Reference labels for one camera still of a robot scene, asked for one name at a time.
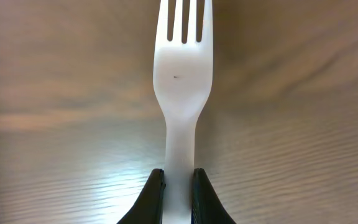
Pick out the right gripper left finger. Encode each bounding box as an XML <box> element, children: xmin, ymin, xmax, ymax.
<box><xmin>117</xmin><ymin>169</ymin><xmax>166</xmax><ymax>224</ymax></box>

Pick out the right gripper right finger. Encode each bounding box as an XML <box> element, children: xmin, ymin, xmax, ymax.
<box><xmin>191</xmin><ymin>168</ymin><xmax>236</xmax><ymax>224</ymax></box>

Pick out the pink plastic fork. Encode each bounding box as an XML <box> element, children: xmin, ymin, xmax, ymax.
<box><xmin>153</xmin><ymin>0</ymin><xmax>213</xmax><ymax>224</ymax></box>

